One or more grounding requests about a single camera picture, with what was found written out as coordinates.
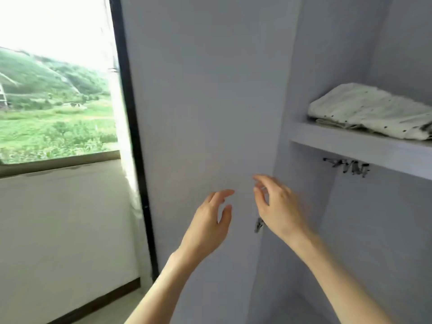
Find person's left hand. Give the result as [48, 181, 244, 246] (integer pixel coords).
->
[177, 189, 236, 264]

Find person's right hand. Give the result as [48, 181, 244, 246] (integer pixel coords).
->
[253, 175, 311, 243]

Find light grey wardrobe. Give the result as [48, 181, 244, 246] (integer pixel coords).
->
[118, 0, 432, 324]

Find white polka dot pants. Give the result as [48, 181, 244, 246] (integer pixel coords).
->
[308, 83, 432, 141]

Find person's left forearm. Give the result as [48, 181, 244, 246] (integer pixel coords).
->
[125, 249, 203, 324]

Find person's right forearm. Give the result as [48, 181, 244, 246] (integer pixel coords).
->
[290, 229, 396, 324]

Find grey wardrobe shelf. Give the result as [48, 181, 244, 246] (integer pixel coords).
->
[290, 121, 432, 181]

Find cluster of metal clips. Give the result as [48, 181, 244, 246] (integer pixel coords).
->
[323, 157, 371, 178]

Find dark framed window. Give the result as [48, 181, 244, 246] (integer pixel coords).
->
[0, 0, 122, 178]

